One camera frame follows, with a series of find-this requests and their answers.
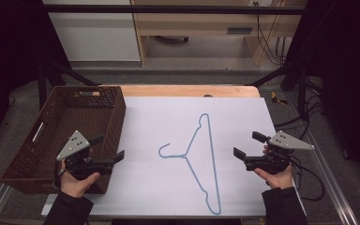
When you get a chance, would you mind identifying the brown woven basket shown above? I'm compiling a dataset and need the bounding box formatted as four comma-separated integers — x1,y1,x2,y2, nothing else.
0,85,127,195

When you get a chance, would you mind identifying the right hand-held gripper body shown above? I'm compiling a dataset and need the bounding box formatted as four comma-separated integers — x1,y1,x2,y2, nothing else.
244,130,316,174

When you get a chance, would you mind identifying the white table sheet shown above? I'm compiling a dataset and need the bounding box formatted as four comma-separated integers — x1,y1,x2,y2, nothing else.
40,96,308,218

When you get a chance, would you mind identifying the white cabinet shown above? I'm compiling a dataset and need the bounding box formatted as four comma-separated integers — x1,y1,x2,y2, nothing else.
42,0,142,62

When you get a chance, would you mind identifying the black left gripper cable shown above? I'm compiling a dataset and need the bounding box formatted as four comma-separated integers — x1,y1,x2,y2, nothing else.
52,158,68,190

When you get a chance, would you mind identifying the yellow and black tool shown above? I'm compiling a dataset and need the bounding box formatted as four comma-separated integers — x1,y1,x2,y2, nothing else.
270,91,289,106

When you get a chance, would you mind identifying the blue wire hanger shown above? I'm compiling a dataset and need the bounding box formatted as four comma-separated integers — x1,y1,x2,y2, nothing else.
158,112,222,216

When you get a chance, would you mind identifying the person's right hand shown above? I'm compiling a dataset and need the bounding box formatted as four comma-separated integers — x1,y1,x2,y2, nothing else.
254,164,294,190

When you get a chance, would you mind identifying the black stand leg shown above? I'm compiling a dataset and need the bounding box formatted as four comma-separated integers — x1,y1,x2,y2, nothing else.
248,60,309,120
37,60,101,109

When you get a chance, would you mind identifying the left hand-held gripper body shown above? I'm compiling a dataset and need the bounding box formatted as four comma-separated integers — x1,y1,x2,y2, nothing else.
55,130,115,181

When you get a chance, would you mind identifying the black horizontal frame bar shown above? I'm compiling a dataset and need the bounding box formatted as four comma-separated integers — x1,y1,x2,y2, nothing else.
43,4,306,16

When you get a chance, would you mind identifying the person's left hand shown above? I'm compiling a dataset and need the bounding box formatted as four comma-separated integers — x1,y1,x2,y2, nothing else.
60,160,101,199

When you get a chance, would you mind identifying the bundle of black cables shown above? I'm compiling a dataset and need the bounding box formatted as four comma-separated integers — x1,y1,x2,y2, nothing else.
252,1,293,67

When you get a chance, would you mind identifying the black curtain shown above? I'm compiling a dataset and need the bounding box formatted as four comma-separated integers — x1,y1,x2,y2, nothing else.
285,0,360,182
0,0,71,154

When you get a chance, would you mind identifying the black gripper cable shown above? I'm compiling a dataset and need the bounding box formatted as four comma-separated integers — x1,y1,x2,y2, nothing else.
52,158,68,190
290,155,326,202

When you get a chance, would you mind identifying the light wooden desk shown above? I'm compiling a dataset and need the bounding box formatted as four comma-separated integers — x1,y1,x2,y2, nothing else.
130,0,308,68

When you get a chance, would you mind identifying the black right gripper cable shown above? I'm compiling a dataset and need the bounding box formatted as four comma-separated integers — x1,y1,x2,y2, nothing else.
290,155,326,202

